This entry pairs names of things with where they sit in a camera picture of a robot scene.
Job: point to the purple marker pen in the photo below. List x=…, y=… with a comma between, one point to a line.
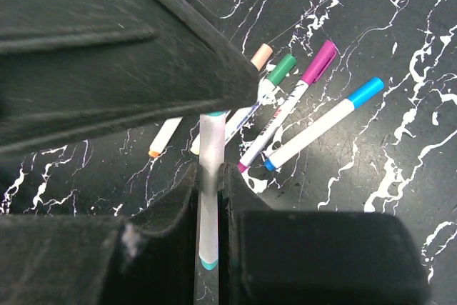
x=312, y=74

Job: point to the yellow orange marker pen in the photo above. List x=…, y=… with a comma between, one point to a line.
x=163, y=137

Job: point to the teal marker pen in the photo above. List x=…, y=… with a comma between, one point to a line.
x=211, y=158

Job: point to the peach marker pen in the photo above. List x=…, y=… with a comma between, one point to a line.
x=261, y=56

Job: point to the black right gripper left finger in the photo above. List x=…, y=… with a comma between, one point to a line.
x=146, y=259

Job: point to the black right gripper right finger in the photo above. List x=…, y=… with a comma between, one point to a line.
x=271, y=256

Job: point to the blue marker pen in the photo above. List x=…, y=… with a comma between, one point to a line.
x=320, y=126

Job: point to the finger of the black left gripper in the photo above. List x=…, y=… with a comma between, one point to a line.
x=77, y=69

